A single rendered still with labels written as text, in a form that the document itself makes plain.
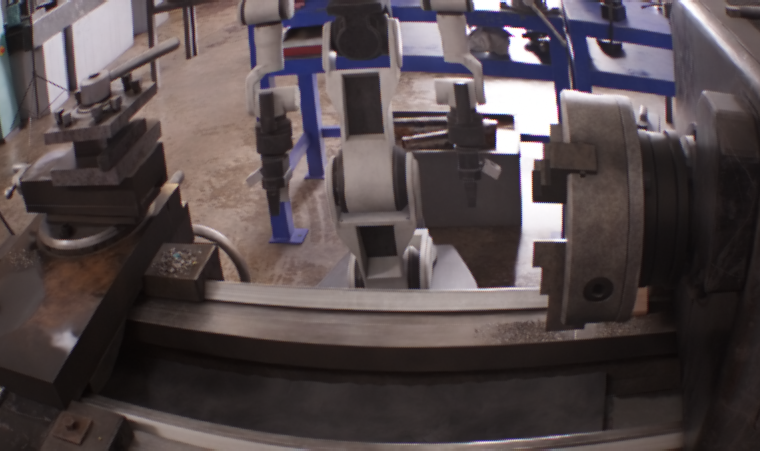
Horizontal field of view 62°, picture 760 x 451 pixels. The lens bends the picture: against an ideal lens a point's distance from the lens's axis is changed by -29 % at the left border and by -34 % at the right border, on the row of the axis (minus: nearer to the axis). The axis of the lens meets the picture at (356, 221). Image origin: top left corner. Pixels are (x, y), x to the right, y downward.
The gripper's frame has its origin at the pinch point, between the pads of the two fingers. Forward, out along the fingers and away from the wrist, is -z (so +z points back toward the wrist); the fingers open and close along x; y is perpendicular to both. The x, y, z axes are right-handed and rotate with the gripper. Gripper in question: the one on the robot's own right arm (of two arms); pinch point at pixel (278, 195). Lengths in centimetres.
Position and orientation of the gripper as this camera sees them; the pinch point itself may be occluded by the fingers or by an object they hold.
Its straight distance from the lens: 209.5
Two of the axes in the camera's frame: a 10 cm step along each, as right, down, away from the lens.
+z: -0.8, -9.5, -3.0
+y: 9.9, -0.4, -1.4
